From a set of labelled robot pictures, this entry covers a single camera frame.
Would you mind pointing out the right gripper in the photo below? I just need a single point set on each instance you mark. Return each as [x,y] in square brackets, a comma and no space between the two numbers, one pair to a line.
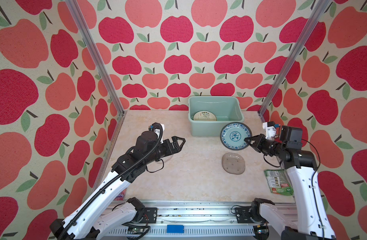
[260,141]

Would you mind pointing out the purple candy bag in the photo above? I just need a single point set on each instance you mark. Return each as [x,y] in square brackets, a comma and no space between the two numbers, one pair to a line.
[121,196]

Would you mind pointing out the clear glass plate left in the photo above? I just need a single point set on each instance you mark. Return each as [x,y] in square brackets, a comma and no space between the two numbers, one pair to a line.
[167,158]

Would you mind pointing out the green snack bag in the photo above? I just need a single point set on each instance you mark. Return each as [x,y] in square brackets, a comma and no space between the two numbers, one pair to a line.
[278,183]

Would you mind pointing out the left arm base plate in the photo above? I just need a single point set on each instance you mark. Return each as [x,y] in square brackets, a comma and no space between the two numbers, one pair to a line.
[145,216]

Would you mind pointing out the cream floral plate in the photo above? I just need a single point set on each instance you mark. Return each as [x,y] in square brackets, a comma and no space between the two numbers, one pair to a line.
[204,116]

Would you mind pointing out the grey glass plate right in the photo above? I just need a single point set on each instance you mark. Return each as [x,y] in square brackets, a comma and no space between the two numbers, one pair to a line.
[233,163]

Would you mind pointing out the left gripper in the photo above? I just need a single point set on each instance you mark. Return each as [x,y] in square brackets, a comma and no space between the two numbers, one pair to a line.
[167,143]

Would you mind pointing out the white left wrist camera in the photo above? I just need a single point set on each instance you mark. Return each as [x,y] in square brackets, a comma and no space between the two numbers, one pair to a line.
[159,130]

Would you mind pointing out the right aluminium frame post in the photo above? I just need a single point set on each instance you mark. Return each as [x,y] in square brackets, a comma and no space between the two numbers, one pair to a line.
[310,25]

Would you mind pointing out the blue block on rail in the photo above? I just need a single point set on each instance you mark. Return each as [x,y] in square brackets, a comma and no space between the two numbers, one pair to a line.
[175,229]

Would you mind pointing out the blue patterned small plate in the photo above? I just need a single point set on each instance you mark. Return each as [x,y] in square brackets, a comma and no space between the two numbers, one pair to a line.
[233,135]

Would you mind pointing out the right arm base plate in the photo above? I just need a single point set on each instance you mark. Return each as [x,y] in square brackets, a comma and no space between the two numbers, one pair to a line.
[244,215]

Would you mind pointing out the green plastic bin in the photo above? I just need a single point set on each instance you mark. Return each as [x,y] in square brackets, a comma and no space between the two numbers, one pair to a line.
[226,110]

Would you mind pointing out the aluminium frame post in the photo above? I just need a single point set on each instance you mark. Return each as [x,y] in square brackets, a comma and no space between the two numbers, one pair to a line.
[310,25]
[79,19]

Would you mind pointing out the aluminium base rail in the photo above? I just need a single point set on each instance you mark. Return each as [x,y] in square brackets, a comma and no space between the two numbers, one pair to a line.
[200,219]

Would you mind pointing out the left aluminium frame post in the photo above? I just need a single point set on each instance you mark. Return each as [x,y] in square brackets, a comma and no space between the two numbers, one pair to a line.
[79,19]

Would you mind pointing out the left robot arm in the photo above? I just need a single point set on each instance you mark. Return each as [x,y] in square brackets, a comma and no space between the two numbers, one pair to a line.
[88,222]

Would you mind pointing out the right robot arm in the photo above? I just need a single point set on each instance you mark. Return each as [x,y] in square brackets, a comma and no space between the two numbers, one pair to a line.
[301,168]

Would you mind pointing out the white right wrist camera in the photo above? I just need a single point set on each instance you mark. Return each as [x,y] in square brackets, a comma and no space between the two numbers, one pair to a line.
[271,130]

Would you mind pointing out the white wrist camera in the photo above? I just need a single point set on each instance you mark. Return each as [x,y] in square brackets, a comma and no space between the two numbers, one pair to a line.
[159,130]
[271,130]

